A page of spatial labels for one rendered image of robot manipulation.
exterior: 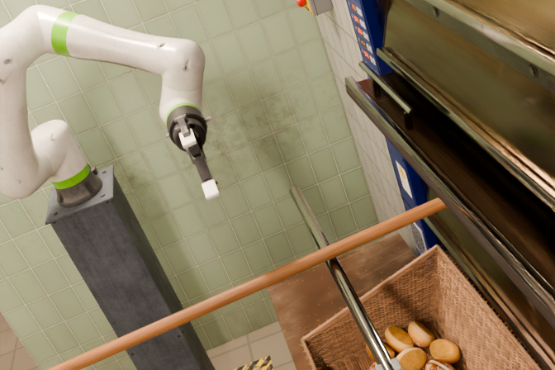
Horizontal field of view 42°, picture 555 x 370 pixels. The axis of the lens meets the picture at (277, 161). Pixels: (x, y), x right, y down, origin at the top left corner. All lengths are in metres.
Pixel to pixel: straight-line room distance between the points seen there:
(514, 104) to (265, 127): 1.67
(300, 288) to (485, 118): 1.33
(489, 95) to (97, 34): 0.99
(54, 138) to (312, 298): 1.00
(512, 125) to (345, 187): 1.82
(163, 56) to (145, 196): 1.21
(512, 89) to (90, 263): 1.51
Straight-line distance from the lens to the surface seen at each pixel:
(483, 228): 1.24
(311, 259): 1.65
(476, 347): 2.06
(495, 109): 1.37
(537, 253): 1.22
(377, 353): 1.44
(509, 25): 1.15
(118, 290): 2.45
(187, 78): 1.79
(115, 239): 2.34
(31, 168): 2.14
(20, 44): 1.93
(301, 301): 2.52
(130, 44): 1.85
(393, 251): 2.59
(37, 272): 3.10
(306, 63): 2.80
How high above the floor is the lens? 2.20
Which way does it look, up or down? 29 degrees down
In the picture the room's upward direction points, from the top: 21 degrees counter-clockwise
